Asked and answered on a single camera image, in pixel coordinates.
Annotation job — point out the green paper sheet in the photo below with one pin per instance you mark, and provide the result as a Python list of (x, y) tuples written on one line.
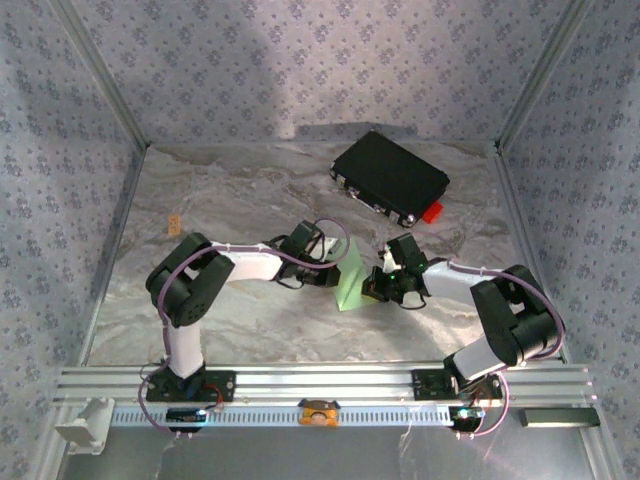
[(356, 287)]

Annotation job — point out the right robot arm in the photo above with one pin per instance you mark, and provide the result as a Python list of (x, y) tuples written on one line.
[(510, 310)]

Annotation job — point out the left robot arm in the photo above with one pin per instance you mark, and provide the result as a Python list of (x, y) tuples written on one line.
[(190, 285)]

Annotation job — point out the red block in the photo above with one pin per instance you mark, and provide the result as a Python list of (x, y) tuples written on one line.
[(433, 212)]

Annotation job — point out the black hard case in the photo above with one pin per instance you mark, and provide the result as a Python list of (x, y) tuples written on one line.
[(390, 172)]

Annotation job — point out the orange cartoon figure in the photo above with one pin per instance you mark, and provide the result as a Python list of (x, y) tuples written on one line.
[(319, 414)]

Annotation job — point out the small orange tag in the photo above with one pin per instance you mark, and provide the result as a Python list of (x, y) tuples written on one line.
[(173, 225)]

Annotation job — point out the black bar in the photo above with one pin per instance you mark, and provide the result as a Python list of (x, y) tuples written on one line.
[(559, 417)]

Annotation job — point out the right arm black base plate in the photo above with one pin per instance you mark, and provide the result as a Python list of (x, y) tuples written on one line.
[(430, 385)]

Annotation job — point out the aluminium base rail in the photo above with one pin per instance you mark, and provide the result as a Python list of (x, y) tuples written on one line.
[(325, 382)]

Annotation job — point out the aluminium side rail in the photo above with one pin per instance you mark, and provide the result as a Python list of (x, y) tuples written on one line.
[(530, 225), (112, 250)]

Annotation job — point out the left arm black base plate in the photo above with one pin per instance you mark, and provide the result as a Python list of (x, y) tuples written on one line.
[(220, 387)]

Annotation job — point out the aluminium frame post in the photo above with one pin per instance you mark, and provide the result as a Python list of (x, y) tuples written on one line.
[(100, 75), (545, 75)]

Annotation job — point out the white plastic bracket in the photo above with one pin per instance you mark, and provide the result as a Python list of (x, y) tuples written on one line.
[(85, 425)]

